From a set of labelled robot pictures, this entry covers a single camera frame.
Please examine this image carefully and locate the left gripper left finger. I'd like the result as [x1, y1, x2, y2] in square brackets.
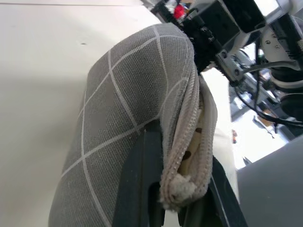
[112, 120, 166, 227]

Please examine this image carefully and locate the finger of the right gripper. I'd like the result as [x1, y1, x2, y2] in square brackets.
[192, 42, 220, 72]
[152, 0, 185, 26]

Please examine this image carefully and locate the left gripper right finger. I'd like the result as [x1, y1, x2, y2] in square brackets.
[177, 156, 248, 227]

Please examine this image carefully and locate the grey plaid pouch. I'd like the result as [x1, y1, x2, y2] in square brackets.
[48, 23, 219, 227]

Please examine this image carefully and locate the small red object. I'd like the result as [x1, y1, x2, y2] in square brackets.
[173, 5, 186, 18]

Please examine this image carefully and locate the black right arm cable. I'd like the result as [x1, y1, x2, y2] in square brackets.
[233, 59, 303, 130]

